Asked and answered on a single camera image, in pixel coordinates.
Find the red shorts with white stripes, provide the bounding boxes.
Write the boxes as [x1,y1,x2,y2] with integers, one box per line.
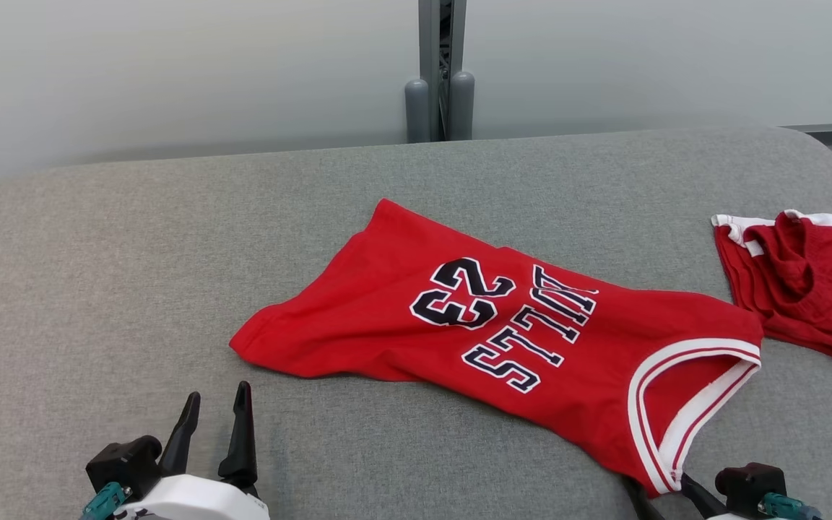
[711,209,832,371]

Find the teal right camera connector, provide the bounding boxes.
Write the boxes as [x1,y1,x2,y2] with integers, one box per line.
[758,493,826,520]

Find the grey metal partition frame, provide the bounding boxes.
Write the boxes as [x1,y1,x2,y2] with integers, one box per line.
[417,0,468,142]

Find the grey cylindrical post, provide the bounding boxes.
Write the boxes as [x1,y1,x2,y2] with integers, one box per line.
[404,78,432,144]
[448,71,476,142]

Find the red basketball jersey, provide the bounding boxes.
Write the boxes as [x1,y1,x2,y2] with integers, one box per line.
[229,199,764,500]

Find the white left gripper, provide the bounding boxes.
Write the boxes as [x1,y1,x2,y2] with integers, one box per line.
[113,381,272,520]

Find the teal left camera connector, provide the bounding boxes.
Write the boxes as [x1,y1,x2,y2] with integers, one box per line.
[82,482,132,520]

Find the teal camera connector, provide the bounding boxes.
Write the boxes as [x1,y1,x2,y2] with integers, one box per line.
[82,482,132,520]
[758,493,826,520]

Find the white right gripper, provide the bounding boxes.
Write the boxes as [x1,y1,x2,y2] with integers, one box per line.
[625,473,757,520]

